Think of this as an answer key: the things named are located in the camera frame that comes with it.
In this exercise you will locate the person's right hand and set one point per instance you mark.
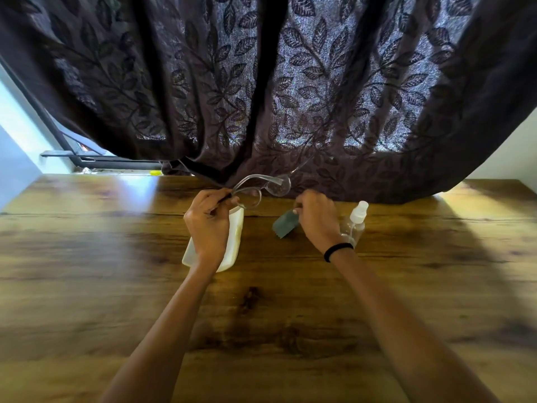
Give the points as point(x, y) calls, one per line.
point(319, 224)

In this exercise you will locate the person's left hand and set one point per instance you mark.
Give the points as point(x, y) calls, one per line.
point(207, 230)

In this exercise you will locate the person's left thumb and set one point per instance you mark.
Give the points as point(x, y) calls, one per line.
point(230, 203)

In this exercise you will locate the person's right thumb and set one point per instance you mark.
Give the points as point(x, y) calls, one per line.
point(298, 209)

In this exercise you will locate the grey cleaning cloth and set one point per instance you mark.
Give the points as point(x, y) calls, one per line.
point(285, 225)

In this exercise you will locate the clear frame eyeglasses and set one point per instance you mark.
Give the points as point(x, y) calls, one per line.
point(262, 189)

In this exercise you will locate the person's left forearm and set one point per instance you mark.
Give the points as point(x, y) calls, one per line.
point(168, 331)

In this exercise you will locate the person's right forearm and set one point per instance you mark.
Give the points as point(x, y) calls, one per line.
point(398, 327)

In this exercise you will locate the white glasses case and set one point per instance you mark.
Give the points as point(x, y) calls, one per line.
point(235, 241)

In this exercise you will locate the black wristband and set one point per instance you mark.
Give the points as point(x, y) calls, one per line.
point(335, 248)

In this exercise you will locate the clear spray bottle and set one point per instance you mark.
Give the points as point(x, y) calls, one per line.
point(359, 213)

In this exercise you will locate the dark leaf patterned curtain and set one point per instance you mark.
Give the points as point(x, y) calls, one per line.
point(268, 79)

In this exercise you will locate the black window frame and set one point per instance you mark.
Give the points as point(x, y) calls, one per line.
point(96, 161)

